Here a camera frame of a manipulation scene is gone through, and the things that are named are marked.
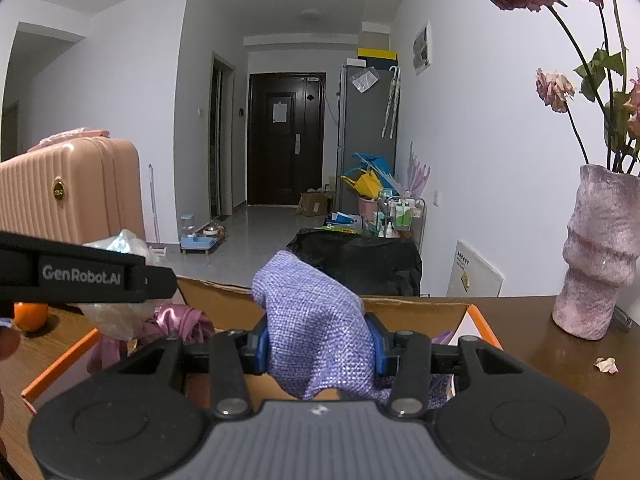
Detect pink bucket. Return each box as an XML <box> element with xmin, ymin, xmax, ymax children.
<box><xmin>358</xmin><ymin>196</ymin><xmax>383</xmax><ymax>223</ymax></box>

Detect blue pet feeder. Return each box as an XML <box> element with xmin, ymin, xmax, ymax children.
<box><xmin>180</xmin><ymin>214</ymin><xmax>227</xmax><ymax>254</ymax></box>

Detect orange fruit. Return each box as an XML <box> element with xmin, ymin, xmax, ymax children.
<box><xmin>13</xmin><ymin>302</ymin><xmax>49</xmax><ymax>332</ymax></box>

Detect yellow and black box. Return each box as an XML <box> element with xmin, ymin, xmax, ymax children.
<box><xmin>357</xmin><ymin>47</ymin><xmax>398</xmax><ymax>68</ymax></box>

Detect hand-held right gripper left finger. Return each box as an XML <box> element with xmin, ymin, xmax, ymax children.
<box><xmin>117</xmin><ymin>316</ymin><xmax>271</xmax><ymax>420</ymax></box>

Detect clear crinkled plastic bag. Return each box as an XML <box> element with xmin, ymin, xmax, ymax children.
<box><xmin>82</xmin><ymin>229</ymin><xmax>166</xmax><ymax>338</ymax></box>

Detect blue folding rack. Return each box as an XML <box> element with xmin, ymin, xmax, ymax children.
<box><xmin>351</xmin><ymin>152</ymin><xmax>401</xmax><ymax>191</ymax></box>

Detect person's left hand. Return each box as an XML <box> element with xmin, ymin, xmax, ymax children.
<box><xmin>0</xmin><ymin>331</ymin><xmax>21</xmax><ymax>362</ymax></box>

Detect clear folded umbrella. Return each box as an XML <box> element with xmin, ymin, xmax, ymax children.
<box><xmin>381</xmin><ymin>66</ymin><xmax>402</xmax><ymax>138</ymax></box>

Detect white flat board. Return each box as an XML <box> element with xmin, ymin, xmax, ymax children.
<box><xmin>446</xmin><ymin>240</ymin><xmax>505</xmax><ymax>298</ymax></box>

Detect grey refrigerator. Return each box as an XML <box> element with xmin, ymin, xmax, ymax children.
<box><xmin>337</xmin><ymin>64</ymin><xmax>398</xmax><ymax>211</ymax></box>

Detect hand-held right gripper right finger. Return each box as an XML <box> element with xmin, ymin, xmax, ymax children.
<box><xmin>365</xmin><ymin>312</ymin><xmax>523</xmax><ymax>418</ymax></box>

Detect brown carton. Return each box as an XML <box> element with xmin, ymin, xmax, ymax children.
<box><xmin>299</xmin><ymin>187</ymin><xmax>335</xmax><ymax>217</ymax></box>

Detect dark framed side door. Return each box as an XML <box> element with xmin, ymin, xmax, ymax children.
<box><xmin>211</xmin><ymin>51</ymin><xmax>236</xmax><ymax>218</ymax></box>

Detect dark wooden entrance door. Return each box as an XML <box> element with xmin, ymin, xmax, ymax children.
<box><xmin>248</xmin><ymin>72</ymin><xmax>326</xmax><ymax>207</ymax></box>

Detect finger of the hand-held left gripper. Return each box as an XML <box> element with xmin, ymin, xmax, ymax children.
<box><xmin>135</xmin><ymin>262</ymin><xmax>179</xmax><ymax>304</ymax></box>

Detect black cloth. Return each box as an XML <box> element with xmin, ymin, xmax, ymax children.
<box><xmin>286</xmin><ymin>227</ymin><xmax>422</xmax><ymax>297</ymax></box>

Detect purple woven cloth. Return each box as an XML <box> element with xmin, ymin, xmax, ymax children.
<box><xmin>251</xmin><ymin>251</ymin><xmax>456</xmax><ymax>410</ymax></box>

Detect pink fuzzy vase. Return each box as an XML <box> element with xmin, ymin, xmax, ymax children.
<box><xmin>552</xmin><ymin>164</ymin><xmax>640</xmax><ymax>341</ymax></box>

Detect metal cart with bottles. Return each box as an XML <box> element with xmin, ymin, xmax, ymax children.
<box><xmin>375</xmin><ymin>195</ymin><xmax>427</xmax><ymax>256</ymax></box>

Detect pink satin cloth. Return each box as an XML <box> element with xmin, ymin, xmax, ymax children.
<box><xmin>89</xmin><ymin>305</ymin><xmax>216</xmax><ymax>373</ymax></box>

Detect clear plastic pouch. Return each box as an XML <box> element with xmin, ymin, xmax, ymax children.
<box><xmin>351</xmin><ymin>67</ymin><xmax>380</xmax><ymax>93</ymax></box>

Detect orange-edged cardboard box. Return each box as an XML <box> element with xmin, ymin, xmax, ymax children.
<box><xmin>21</xmin><ymin>277</ymin><xmax>503</xmax><ymax>413</ymax></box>

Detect pink ribbed suitcase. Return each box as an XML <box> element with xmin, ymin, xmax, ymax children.
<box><xmin>0</xmin><ymin>127</ymin><xmax>147</xmax><ymax>248</ymax></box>

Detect purple feather wings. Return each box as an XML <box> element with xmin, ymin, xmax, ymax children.
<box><xmin>406</xmin><ymin>141</ymin><xmax>432</xmax><ymax>198</ymax></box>

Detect blue flat package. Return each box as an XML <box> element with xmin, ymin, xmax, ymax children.
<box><xmin>325</xmin><ymin>211</ymin><xmax>362</xmax><ymax>233</ymax></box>

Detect white mop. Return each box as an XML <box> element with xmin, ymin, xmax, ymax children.
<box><xmin>148</xmin><ymin>164</ymin><xmax>168</xmax><ymax>256</ymax></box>

